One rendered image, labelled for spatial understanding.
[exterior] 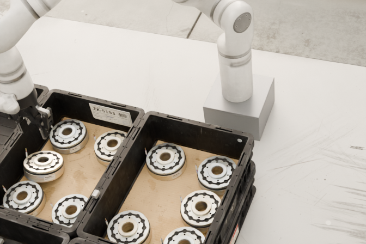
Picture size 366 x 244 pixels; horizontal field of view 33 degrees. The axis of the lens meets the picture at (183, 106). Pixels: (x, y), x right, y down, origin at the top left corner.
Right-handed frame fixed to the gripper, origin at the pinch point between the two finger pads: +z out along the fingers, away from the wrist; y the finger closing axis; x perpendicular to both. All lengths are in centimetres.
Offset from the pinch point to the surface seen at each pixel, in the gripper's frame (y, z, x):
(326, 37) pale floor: -36, 98, -168
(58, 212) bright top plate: -9.0, 15.7, 10.9
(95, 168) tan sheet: -9.8, 18.2, -5.7
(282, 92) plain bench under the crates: -45, 30, -59
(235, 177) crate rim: -49, 8, -8
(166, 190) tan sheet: -30.9, 17.9, -5.2
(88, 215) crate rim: -20.6, 8.3, 12.9
